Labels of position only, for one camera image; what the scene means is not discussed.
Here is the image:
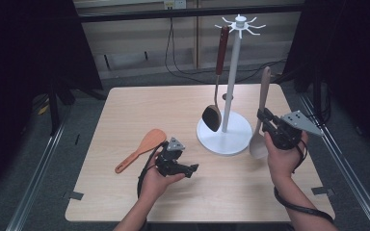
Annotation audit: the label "person's right hand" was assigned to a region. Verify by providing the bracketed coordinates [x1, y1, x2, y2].
[263, 129, 310, 188]

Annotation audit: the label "orange rice paddle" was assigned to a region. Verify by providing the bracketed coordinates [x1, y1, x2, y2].
[114, 128, 168, 174]

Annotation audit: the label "metal spatula with brown handle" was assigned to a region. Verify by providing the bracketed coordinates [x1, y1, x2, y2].
[201, 25, 230, 133]

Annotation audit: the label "right hand-held gripper cable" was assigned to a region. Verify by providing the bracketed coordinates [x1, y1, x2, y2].
[273, 139, 335, 224]

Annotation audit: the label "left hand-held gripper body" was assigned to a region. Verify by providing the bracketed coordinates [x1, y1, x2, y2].
[155, 137, 189, 178]

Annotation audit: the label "black floor cables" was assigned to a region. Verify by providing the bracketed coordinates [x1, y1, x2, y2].
[311, 92, 332, 128]

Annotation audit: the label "metal floor rail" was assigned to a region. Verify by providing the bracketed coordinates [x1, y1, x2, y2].
[5, 121, 66, 231]
[298, 92, 370, 231]

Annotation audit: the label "black wall cable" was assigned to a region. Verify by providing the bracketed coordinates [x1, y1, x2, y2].
[164, 17, 288, 85]

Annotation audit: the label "black horizontal bar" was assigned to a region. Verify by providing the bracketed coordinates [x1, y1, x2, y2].
[76, 3, 304, 23]

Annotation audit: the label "black stand leg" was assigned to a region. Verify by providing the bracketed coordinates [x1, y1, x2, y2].
[47, 82, 62, 137]

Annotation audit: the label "beige ladle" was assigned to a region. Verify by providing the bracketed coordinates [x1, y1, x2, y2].
[249, 65, 273, 160]

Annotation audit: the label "person's left hand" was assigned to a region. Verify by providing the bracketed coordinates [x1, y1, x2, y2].
[139, 153, 186, 204]

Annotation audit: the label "hand-held gripper cable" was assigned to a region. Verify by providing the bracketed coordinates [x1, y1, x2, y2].
[273, 139, 335, 224]
[137, 142, 170, 231]

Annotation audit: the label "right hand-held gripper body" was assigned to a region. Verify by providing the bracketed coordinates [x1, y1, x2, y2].
[263, 110, 324, 151]

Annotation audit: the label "black curtain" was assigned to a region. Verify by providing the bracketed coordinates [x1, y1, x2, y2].
[0, 0, 104, 203]
[282, 0, 370, 162]

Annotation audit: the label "white power outlet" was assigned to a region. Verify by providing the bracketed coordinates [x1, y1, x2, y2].
[163, 0, 187, 10]

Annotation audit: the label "left hand-held gripper cable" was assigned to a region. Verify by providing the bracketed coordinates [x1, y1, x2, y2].
[137, 142, 170, 231]

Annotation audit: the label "white utensil stand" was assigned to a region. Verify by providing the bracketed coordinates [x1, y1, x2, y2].
[196, 13, 267, 157]

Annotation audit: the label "grey tape piece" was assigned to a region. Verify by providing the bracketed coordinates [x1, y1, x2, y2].
[62, 191, 85, 201]
[311, 186, 336, 197]

